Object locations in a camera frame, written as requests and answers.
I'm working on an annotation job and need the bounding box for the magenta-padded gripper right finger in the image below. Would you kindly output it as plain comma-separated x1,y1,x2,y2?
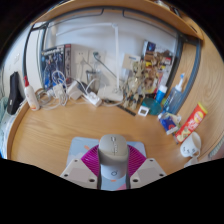
125,143,167,190

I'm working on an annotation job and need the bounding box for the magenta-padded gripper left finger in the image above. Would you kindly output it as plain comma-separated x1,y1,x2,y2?
59,143,103,190

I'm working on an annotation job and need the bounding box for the grey computer mouse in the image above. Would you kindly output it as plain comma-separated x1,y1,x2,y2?
97,133,130,181

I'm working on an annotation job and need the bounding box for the white mug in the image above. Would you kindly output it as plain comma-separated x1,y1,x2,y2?
179,131,203,159

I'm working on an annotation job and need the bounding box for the blue snack packet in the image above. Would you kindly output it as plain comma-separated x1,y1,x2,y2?
157,111,183,136

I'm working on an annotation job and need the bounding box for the small white square clock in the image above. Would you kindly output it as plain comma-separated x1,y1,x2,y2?
137,105,150,118

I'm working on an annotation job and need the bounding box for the teal round lid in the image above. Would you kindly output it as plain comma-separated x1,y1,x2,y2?
141,98,163,116

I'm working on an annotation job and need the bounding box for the red chips can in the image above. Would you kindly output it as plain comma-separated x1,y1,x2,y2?
173,102,208,144

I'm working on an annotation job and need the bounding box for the white power strip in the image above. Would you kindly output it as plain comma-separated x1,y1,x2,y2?
83,93,103,108

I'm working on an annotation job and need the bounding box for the blue spray bottle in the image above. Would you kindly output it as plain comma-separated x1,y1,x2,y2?
163,73,186,114

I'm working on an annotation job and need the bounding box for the blue white-capped tube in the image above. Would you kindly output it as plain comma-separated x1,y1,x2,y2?
154,84,169,104

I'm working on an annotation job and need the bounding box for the white charger block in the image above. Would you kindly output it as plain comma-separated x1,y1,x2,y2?
66,81,83,100

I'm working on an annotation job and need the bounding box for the checked bedding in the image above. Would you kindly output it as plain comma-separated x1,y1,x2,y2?
0,103,21,158

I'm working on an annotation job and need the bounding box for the white desk lamp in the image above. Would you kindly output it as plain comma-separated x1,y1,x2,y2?
55,22,125,103

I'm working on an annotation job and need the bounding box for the robot model figure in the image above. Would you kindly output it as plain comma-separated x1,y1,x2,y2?
121,59,151,111

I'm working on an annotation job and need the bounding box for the white red-capped lotion bottle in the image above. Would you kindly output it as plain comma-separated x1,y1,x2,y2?
23,75,41,112

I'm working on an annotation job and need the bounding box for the glass jar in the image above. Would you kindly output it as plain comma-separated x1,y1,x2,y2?
85,69,101,93

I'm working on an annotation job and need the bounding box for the teal blanket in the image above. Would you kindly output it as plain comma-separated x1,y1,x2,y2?
0,96,9,114

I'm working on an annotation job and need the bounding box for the colourful figure box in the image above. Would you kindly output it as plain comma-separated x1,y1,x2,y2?
143,40,174,94

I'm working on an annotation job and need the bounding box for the blue robot model kit box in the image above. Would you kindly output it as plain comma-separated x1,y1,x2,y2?
39,44,72,91

